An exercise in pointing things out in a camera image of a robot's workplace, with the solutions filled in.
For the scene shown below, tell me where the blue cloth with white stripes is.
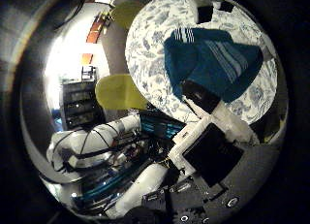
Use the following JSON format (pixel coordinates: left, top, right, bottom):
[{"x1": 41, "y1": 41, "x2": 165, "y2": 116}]
[{"x1": 163, "y1": 27, "x2": 264, "y2": 104}]

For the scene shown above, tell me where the yellow-green chair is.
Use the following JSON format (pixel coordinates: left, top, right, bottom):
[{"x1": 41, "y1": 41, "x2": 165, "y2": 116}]
[
  {"x1": 95, "y1": 73, "x2": 149, "y2": 112},
  {"x1": 109, "y1": 0, "x2": 144, "y2": 31}
]

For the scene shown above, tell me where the blue floral white tablecloth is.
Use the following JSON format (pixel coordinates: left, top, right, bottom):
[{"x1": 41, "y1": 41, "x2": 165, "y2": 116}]
[{"x1": 125, "y1": 0, "x2": 279, "y2": 125}]

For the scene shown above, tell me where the black shelf unit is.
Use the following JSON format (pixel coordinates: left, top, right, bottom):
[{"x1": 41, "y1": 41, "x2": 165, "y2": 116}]
[{"x1": 59, "y1": 78, "x2": 105, "y2": 131}]

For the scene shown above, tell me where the teal cable bundle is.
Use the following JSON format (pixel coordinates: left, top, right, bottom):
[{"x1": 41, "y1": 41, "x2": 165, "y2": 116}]
[
  {"x1": 76, "y1": 162, "x2": 153, "y2": 204},
  {"x1": 139, "y1": 112, "x2": 186, "y2": 141}
]

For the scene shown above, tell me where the orange wall panel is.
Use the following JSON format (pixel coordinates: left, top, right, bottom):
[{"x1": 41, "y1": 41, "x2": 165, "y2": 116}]
[
  {"x1": 80, "y1": 52, "x2": 95, "y2": 66},
  {"x1": 85, "y1": 14, "x2": 108, "y2": 45}
]

